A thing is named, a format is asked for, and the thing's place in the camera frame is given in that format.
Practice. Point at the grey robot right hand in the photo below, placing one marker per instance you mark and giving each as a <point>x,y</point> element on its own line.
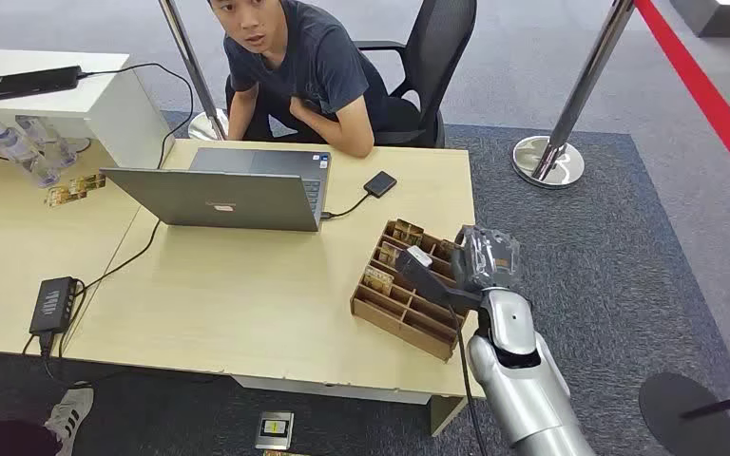
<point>488,259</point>

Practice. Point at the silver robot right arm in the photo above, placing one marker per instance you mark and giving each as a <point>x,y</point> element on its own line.
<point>519,377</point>

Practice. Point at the patterned card in box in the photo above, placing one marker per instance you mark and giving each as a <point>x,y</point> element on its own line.
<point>378,280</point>
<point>408,232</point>
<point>389,253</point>

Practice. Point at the wooden compartment card box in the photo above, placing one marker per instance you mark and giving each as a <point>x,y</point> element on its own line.
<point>403,315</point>

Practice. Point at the person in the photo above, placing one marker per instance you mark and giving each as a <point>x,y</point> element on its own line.
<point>314,69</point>

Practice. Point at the dark grey area rug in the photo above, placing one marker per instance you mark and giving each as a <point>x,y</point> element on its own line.
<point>591,252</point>

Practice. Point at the black external drive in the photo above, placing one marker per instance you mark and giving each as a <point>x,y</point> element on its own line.
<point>380,184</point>

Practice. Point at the black mesh office chair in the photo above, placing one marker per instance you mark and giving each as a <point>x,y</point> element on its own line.
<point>434,44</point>

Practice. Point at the black stanchion base with pole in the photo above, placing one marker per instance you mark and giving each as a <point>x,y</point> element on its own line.
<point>680,412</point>

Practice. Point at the grey laptop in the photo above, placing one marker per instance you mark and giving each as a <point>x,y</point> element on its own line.
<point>226,198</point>

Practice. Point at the red barrier belt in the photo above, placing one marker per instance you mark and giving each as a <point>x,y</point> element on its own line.
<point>711,104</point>

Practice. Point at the small silver device with screen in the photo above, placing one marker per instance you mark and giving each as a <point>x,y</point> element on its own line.
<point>274,430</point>

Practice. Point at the grey platform block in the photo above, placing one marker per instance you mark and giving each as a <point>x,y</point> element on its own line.
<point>724,17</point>

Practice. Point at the white cabinet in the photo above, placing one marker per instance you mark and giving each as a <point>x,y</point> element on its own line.
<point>110,110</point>

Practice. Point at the black power hub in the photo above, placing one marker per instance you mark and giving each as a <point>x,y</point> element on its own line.
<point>53,306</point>

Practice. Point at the white and grey sneaker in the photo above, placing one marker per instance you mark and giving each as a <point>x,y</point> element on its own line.
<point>72,412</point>

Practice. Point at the clear plastic water bottle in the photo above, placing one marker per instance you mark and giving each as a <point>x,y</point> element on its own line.
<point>50,141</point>
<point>22,154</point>

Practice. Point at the black smartphone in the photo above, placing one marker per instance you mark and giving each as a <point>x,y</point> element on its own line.
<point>34,82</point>

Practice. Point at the dark trouser leg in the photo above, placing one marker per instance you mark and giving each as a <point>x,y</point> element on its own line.
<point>6,440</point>

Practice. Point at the black wrist camera with pale box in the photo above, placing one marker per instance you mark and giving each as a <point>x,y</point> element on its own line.
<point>429,279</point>

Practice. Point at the chrome stanchion post with base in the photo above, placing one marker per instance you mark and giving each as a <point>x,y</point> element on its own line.
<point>192,69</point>
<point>566,113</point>

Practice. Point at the white desk frame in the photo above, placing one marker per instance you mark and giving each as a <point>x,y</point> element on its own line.
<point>340,390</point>

